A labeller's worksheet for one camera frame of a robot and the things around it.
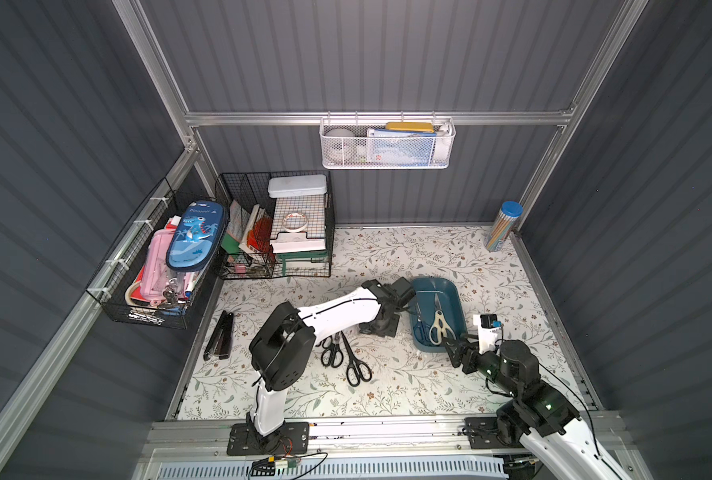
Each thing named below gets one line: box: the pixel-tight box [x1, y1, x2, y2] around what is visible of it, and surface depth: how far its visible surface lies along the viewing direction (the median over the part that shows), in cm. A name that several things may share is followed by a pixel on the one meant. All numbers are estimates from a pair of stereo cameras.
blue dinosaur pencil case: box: [166, 200, 227, 272], surface depth 71 cm
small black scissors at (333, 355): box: [315, 332, 344, 368], surface depth 89 cm
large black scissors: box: [341, 331, 373, 387], surface depth 86 cm
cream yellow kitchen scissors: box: [429, 294, 457, 345], surface depth 93 cm
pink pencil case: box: [140, 228, 187, 304], surface depth 69 cm
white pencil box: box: [268, 174, 328, 198], surface depth 105 cm
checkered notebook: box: [270, 194, 326, 254], surface depth 96 cm
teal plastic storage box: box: [404, 277, 468, 353], surface depth 96 cm
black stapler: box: [203, 310, 234, 361], surface depth 91 cm
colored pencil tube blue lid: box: [486, 201, 524, 252], surface depth 104 cm
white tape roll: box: [324, 128, 357, 165], surface depth 89 cm
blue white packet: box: [366, 128, 437, 167], surface depth 88 cm
